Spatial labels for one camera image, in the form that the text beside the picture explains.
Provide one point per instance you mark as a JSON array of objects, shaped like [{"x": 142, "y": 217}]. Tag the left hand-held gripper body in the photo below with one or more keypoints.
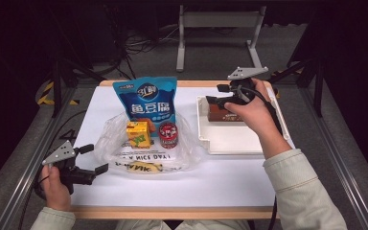
[{"x": 60, "y": 155}]

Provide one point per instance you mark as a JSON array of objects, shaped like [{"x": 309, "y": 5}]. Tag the white plastic tray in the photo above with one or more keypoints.
[{"x": 230, "y": 137}]

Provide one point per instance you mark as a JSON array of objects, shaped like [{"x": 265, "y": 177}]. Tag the red lidded candy can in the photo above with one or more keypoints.
[{"x": 168, "y": 135}]

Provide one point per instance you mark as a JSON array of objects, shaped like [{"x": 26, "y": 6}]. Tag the person's legs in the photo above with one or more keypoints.
[{"x": 140, "y": 225}]

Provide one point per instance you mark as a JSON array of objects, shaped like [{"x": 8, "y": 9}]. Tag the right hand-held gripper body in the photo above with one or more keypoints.
[{"x": 244, "y": 73}]

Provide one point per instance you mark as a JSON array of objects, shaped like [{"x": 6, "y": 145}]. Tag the yellow drink carton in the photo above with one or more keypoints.
[{"x": 138, "y": 134}]

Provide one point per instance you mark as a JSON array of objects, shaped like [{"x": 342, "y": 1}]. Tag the yellow black striped tape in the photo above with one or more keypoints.
[{"x": 44, "y": 96}]

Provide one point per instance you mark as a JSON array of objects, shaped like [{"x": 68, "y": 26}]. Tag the person's right hand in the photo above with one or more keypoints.
[{"x": 258, "y": 118}]

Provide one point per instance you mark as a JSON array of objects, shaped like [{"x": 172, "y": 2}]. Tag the white metal stand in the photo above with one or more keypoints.
[{"x": 218, "y": 19}]

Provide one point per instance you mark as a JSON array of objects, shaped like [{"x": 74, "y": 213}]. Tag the person's left hand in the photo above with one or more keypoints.
[{"x": 56, "y": 195}]

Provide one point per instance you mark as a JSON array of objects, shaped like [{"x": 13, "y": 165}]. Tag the white smiley plastic bag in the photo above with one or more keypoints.
[{"x": 185, "y": 150}]

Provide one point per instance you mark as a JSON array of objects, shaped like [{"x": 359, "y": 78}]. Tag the blue snack packet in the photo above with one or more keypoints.
[{"x": 147, "y": 99}]

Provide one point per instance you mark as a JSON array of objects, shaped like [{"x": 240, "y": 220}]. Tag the black stand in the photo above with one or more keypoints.
[
  {"x": 57, "y": 89},
  {"x": 317, "y": 96}
]

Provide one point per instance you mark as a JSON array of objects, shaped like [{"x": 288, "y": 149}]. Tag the brown box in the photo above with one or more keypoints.
[{"x": 218, "y": 115}]

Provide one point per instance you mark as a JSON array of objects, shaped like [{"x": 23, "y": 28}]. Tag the aluminium rail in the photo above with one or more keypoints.
[
  {"x": 22, "y": 187},
  {"x": 356, "y": 195}
]

